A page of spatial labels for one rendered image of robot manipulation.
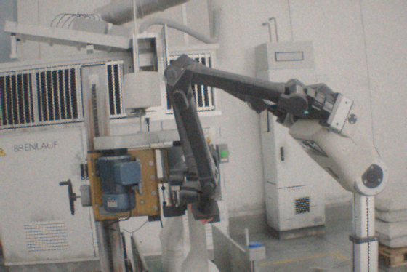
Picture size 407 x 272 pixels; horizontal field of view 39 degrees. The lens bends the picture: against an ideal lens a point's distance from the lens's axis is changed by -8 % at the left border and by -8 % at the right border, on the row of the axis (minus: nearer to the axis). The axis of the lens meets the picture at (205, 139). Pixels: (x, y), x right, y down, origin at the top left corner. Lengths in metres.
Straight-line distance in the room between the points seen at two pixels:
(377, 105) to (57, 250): 4.34
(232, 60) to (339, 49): 1.91
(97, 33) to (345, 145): 3.47
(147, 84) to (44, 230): 3.24
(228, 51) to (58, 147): 1.92
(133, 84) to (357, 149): 1.02
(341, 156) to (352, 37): 5.48
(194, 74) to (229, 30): 4.09
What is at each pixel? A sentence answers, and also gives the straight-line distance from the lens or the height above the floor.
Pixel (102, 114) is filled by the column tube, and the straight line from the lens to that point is 2.88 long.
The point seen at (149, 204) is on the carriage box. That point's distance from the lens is 2.87.
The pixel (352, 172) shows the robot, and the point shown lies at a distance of 2.27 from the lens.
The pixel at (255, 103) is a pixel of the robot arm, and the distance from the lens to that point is 2.54.
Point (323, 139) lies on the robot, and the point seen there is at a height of 1.37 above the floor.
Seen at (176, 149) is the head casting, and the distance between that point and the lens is 2.85.
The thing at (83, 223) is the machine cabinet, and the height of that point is 0.54.
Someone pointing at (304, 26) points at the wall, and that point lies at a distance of 7.37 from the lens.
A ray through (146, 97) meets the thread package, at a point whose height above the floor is 1.57.
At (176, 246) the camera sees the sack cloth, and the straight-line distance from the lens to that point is 3.17.
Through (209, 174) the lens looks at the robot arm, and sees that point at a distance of 2.18.
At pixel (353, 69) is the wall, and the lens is 7.56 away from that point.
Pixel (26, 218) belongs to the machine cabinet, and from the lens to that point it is 5.67.
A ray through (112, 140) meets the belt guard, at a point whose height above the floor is 1.40.
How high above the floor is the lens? 1.51
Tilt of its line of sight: 3 degrees down
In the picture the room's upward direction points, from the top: 5 degrees counter-clockwise
